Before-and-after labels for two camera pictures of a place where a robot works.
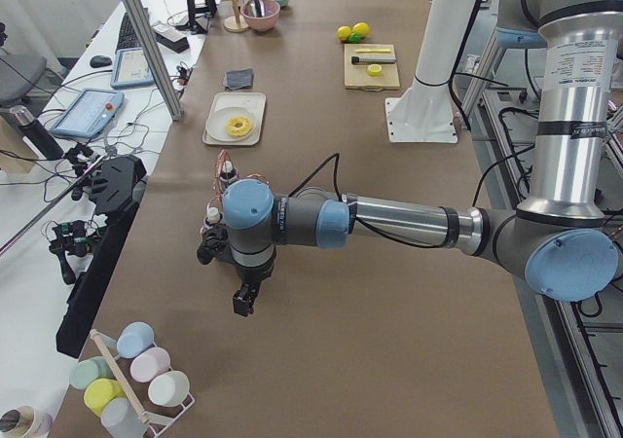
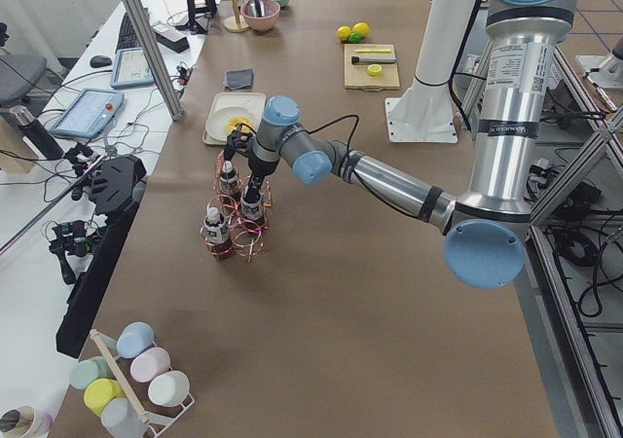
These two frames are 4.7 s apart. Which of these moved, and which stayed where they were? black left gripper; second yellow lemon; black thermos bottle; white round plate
Moved: black left gripper
Stayed: black thermos bottle; second yellow lemon; white round plate
